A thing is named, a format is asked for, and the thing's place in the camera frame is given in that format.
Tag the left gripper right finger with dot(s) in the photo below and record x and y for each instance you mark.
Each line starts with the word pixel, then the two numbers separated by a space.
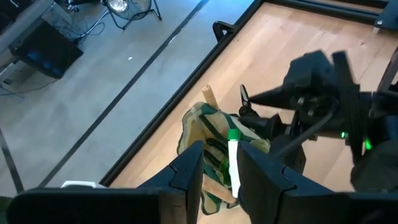
pixel 295 208

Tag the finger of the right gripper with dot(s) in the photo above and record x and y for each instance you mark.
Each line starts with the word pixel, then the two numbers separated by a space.
pixel 304 81
pixel 264 127

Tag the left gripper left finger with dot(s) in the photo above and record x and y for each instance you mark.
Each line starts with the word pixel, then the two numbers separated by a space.
pixel 124 207

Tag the green plastic spray bottle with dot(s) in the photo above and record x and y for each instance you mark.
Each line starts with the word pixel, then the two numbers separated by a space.
pixel 234 168

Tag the cream canvas gardening bag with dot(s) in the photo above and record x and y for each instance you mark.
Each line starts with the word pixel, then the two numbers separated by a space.
pixel 192 130

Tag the white hexagonal planter pot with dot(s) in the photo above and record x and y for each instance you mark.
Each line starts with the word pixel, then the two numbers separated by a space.
pixel 81 184

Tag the black table edge clamp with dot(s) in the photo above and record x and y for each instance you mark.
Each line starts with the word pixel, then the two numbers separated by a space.
pixel 219 29

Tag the black cabinet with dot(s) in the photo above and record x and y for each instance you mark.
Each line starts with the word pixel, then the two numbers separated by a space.
pixel 46 53

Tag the black floor fan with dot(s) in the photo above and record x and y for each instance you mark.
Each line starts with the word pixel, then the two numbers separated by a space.
pixel 130 6

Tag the grey desk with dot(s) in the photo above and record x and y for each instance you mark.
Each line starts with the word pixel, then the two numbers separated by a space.
pixel 25 25

